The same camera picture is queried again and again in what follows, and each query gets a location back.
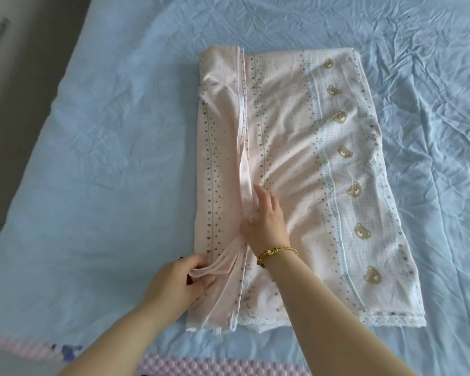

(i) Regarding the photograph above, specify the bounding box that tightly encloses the person's right hand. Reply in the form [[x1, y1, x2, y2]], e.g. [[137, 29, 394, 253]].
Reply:
[[239, 185, 291, 267]]

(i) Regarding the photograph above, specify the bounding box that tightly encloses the person's left hand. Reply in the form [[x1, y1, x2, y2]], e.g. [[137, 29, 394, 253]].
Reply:
[[142, 254, 217, 314]]

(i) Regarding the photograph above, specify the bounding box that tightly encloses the pink bear print blanket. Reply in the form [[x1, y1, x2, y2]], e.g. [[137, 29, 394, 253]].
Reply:
[[186, 46, 422, 333]]

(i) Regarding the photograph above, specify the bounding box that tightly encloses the person's left forearm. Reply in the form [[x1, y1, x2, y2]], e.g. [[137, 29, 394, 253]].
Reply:
[[58, 301, 181, 376]]

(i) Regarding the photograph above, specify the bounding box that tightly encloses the person's right forearm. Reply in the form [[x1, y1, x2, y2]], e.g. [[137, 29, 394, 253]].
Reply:
[[255, 250, 380, 376]]

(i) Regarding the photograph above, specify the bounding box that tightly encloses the purple bumpy foam mat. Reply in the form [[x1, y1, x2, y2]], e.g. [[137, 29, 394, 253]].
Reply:
[[135, 357, 311, 376]]

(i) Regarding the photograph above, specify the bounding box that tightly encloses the light blue bed sheet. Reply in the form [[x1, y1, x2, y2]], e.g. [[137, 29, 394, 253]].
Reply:
[[0, 0, 470, 376]]

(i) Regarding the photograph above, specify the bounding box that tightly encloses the pink patterned fabric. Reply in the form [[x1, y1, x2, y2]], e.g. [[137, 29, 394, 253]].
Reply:
[[0, 334, 84, 365]]

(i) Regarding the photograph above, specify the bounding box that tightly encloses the gold beaded bracelet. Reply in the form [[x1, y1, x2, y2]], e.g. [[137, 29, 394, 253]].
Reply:
[[256, 247, 298, 269]]

